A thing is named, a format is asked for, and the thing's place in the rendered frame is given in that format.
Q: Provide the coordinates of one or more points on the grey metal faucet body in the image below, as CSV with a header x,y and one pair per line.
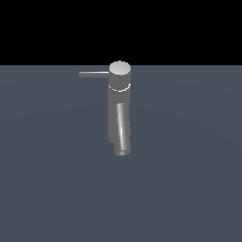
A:
x,y
118,119

